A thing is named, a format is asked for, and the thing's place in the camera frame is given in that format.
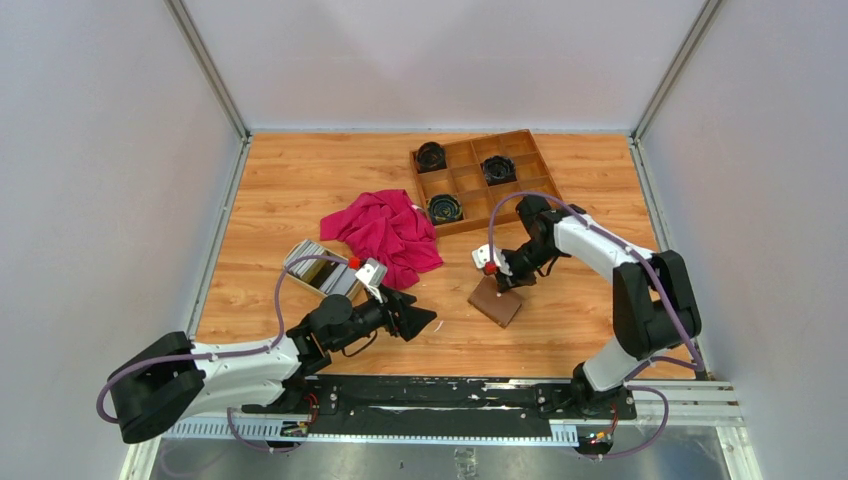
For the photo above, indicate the black coiled belt centre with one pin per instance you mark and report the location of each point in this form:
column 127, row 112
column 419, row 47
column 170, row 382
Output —
column 498, row 170

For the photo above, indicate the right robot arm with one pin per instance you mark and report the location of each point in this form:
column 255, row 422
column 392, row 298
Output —
column 654, row 309

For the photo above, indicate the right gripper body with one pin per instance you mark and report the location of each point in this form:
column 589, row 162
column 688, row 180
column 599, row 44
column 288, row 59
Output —
column 525, row 259

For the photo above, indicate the black coiled belt top-left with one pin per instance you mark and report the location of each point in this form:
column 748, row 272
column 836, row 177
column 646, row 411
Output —
column 430, row 156

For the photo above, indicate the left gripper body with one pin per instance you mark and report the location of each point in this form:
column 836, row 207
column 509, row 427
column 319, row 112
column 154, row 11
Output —
column 374, row 315

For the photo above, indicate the aluminium frame rail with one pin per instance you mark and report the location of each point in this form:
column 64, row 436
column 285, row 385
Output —
column 660, row 405

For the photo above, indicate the black coiled belt bottom-left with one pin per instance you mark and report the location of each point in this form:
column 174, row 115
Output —
column 444, row 209

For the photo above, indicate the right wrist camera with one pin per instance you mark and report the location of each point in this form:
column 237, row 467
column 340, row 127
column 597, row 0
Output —
column 490, row 259

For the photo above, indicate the wooden compartment tray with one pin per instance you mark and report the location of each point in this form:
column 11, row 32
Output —
column 462, row 184

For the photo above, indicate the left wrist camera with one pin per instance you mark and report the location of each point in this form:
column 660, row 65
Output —
column 370, row 275

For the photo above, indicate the brown leather card holder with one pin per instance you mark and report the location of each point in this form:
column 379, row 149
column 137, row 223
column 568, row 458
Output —
column 501, row 308

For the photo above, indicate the magenta cloth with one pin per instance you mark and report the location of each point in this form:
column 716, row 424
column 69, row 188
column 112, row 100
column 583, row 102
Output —
column 387, row 226

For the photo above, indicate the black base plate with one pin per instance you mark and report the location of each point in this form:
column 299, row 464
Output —
column 418, row 406

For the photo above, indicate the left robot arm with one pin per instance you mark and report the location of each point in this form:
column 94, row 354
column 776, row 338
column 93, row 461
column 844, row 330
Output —
column 175, row 378

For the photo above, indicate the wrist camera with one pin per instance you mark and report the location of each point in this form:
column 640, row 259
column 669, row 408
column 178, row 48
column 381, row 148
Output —
column 370, row 275
column 490, row 259

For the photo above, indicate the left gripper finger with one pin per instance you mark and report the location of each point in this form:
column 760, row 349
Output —
column 412, row 321
column 399, row 301

